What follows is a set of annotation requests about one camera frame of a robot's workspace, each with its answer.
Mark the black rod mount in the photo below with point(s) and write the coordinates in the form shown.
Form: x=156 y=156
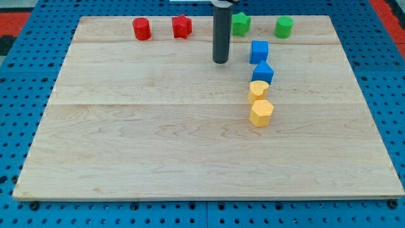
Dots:
x=224 y=3

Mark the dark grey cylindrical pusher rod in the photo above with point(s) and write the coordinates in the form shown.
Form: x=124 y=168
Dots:
x=222 y=24

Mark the yellow hexagon block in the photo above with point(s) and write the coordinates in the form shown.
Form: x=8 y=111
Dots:
x=261 y=112

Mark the green star block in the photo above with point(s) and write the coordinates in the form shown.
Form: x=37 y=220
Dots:
x=240 y=24

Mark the red star block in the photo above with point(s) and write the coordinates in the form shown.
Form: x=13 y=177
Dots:
x=182 y=26

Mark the blue cube block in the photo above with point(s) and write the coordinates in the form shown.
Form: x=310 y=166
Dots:
x=259 y=52

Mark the blue triangular prism block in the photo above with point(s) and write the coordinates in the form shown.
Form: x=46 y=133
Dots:
x=263 y=72

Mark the green cylinder block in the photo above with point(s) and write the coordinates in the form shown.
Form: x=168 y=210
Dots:
x=284 y=25

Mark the yellow heart block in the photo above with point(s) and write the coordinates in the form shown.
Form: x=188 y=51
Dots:
x=257 y=91

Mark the red cylinder block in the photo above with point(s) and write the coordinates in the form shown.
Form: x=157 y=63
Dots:
x=141 y=28

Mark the light wooden board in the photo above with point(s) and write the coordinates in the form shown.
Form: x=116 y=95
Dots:
x=158 y=120

